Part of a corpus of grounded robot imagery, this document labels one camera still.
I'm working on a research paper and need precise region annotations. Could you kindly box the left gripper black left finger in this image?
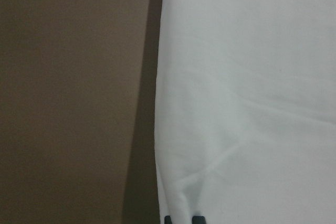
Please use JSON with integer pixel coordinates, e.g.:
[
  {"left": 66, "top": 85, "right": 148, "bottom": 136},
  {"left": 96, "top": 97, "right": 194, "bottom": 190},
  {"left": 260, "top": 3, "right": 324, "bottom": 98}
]
[{"left": 164, "top": 216, "right": 172, "bottom": 224}]

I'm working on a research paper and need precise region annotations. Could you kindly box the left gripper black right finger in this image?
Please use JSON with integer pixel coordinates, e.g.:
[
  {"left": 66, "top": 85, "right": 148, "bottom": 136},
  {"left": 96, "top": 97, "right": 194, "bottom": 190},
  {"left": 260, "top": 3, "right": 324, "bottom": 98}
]
[{"left": 192, "top": 216, "right": 206, "bottom": 224}]

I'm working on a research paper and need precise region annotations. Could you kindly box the white printed t-shirt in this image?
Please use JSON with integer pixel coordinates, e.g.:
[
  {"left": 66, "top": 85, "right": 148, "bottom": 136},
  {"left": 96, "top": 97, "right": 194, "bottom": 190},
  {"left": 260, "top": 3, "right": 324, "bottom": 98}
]
[{"left": 154, "top": 0, "right": 335, "bottom": 223}]

